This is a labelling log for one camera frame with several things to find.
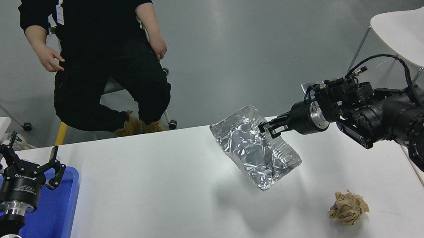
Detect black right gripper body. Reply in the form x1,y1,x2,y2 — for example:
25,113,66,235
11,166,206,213
288,99,320,137

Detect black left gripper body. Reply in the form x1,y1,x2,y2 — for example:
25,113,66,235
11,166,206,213
0,158,51,212

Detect silver foil tray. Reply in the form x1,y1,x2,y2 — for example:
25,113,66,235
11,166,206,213
207,99,306,198

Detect tan paper ball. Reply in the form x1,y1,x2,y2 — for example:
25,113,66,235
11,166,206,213
325,186,372,229

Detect person's right hand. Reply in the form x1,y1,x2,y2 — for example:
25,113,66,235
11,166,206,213
36,43,67,75

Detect person's left hand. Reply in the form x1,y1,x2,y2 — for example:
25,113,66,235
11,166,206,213
147,32,170,62

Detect white shoe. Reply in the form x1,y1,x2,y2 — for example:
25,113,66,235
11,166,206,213
0,129,38,154

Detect seated person with badge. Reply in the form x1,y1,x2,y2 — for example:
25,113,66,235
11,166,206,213
16,0,180,151

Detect white badge on blue lanyard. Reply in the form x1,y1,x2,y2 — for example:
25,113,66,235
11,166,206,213
54,0,72,27

